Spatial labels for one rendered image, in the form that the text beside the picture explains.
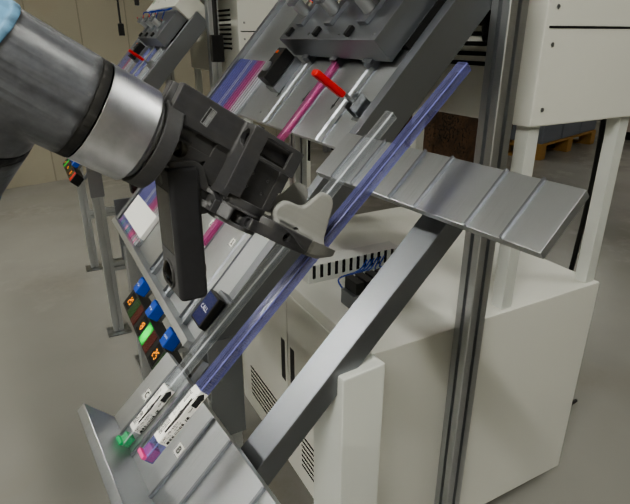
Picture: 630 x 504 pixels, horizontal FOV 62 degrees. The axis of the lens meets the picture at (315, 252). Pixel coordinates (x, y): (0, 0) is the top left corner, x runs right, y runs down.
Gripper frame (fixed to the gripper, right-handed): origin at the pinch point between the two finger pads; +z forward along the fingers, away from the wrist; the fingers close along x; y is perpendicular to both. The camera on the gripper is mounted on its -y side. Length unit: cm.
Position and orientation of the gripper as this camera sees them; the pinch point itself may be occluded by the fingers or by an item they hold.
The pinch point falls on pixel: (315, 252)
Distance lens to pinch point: 52.8
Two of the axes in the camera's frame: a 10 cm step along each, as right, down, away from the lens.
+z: 7.0, 3.4, 6.2
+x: -5.4, -3.1, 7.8
